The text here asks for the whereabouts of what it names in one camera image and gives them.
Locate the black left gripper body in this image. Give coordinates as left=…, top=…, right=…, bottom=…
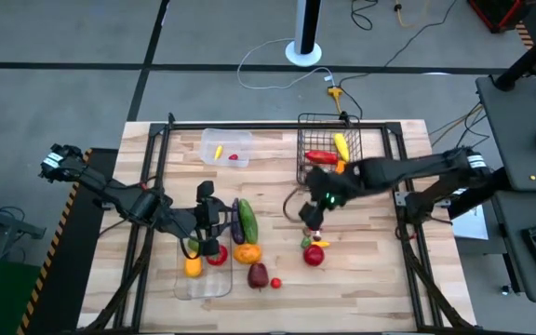
left=195, top=197, right=231, bottom=239

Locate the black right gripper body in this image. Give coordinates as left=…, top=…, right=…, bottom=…
left=305, top=165, right=360, bottom=210

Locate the red tomato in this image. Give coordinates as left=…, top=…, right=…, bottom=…
left=206, top=244, right=230, bottom=267

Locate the orange citrus fruit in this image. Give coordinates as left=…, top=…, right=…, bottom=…
left=183, top=255, right=204, bottom=279

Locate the long red pepper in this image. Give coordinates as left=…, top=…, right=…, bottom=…
left=304, top=149, right=339, bottom=166

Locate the orange bell pepper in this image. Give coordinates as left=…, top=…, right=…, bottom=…
left=233, top=242, right=263, bottom=265

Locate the green cucumber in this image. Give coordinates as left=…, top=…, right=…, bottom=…
left=237, top=198, right=260, bottom=246

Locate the dark red apple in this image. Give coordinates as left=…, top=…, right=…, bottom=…
left=247, top=261, right=269, bottom=290

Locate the purple eggplant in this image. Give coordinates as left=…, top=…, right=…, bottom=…
left=230, top=197, right=247, bottom=246

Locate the clear plastic bin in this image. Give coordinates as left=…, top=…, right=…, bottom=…
left=172, top=212, right=234, bottom=302

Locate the frosted plastic container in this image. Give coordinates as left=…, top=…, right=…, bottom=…
left=200, top=127, right=254, bottom=168

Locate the yellow power plug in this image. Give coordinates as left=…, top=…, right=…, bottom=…
left=327, top=85, right=343, bottom=113

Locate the white black pole stand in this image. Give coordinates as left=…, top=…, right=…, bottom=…
left=285, top=0, right=323, bottom=67

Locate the black hazard striped platform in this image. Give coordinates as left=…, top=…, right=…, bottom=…
left=16, top=147, right=119, bottom=335

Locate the white paper sheet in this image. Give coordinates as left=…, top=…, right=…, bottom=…
left=451, top=204, right=489, bottom=241

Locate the grey side desk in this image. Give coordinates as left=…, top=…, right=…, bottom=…
left=475, top=74, right=536, bottom=303

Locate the grey metal stand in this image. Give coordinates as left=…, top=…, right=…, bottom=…
left=0, top=188, right=47, bottom=261

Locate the red black case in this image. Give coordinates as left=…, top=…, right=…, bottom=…
left=466, top=0, right=536, bottom=34

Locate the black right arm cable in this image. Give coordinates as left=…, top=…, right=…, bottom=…
left=283, top=184, right=316, bottom=223

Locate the black wire basket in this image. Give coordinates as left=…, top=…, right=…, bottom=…
left=295, top=113, right=365, bottom=187

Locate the black aluminium table frame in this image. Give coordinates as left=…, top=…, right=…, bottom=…
left=76, top=111, right=476, bottom=334

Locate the white floor cable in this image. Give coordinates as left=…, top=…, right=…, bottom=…
left=235, top=36, right=337, bottom=90

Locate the black floor cable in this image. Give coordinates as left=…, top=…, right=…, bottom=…
left=337, top=0, right=458, bottom=120

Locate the coiled black cable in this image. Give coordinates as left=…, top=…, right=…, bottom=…
left=350, top=0, right=380, bottom=32

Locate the yellow floor cable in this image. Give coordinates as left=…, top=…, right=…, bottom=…
left=393, top=0, right=432, bottom=29

